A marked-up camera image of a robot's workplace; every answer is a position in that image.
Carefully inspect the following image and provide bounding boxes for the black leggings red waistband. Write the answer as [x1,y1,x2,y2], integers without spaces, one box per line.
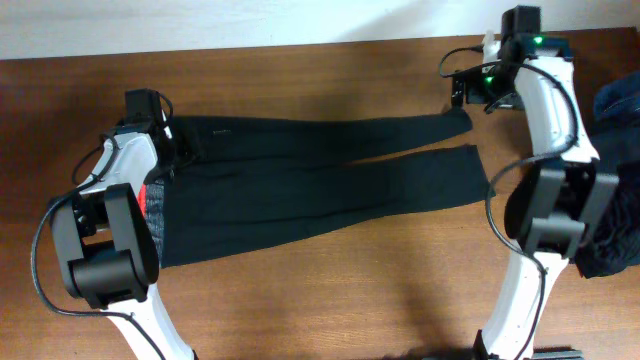
[138,109,488,267]

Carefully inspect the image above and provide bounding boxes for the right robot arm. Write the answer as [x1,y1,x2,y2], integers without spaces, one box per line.
[451,32,619,359]

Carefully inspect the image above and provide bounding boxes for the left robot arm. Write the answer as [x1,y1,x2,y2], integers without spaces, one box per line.
[40,89,197,359]

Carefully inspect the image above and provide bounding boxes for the dark clothes pile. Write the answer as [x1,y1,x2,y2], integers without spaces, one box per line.
[575,72,639,279]

